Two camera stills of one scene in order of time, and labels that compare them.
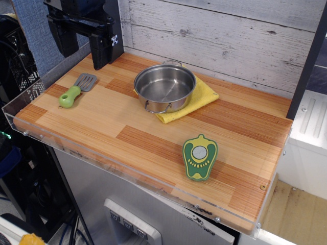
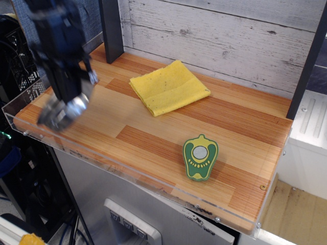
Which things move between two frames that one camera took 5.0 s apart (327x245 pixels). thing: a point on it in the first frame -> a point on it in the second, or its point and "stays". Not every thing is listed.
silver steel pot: [163, 86] -> [57, 116]
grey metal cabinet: [117, 209] stays
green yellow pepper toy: [200, 154] stays
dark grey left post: [111, 7] stays
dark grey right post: [310, 62] stays
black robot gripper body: [88, 17] -> [59, 37]
